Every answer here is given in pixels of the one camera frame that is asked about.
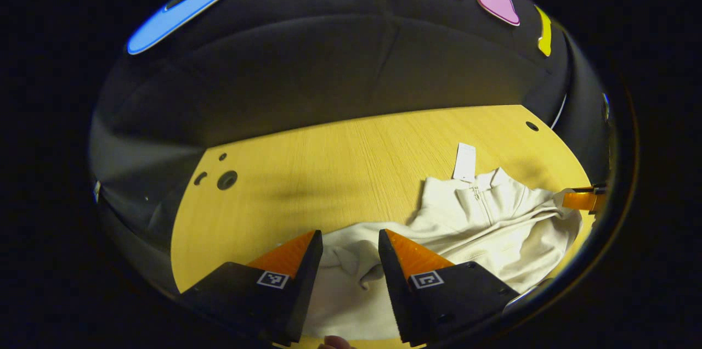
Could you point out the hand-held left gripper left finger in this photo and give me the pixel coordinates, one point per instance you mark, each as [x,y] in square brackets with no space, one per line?
[304,294]

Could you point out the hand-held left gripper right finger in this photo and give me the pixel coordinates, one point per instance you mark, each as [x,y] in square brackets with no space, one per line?
[395,294]

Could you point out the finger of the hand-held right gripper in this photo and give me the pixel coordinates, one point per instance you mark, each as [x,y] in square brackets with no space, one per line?
[584,200]

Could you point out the cream zip-neck sweater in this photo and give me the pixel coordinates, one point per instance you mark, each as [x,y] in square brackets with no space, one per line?
[482,234]

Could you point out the white binder clip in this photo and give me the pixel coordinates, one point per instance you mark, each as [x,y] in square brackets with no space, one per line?
[97,191]

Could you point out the black backdrop cloth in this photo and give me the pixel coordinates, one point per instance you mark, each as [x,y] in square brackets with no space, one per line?
[329,63]

